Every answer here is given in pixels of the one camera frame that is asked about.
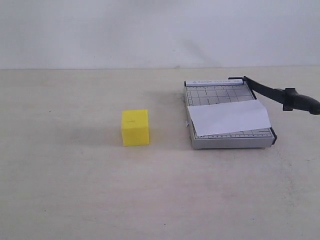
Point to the black cutter blade handle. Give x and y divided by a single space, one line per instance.
288 97

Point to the yellow cube block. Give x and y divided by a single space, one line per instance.
135 127

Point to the grey paper cutter base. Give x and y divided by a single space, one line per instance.
211 92

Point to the white paper sheet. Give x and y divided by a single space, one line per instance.
224 118

